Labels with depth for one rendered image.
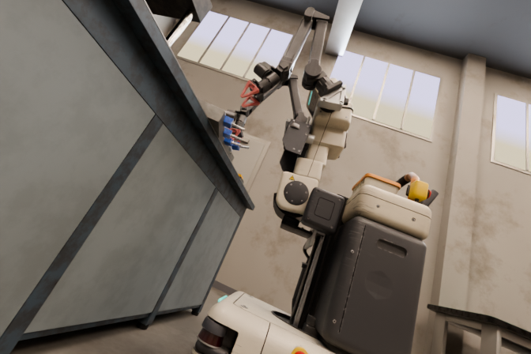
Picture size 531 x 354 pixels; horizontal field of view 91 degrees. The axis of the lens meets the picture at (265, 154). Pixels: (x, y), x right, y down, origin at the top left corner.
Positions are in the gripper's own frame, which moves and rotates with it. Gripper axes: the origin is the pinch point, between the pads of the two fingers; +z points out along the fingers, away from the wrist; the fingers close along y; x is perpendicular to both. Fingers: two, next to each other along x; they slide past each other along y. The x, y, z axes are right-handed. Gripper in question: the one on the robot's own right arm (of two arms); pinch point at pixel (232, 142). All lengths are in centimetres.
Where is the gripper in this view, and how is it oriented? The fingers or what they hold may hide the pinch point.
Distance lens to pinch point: 146.9
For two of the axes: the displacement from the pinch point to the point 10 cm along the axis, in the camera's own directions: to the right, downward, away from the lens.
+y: -0.7, -5.7, -8.2
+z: -2.4, 8.1, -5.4
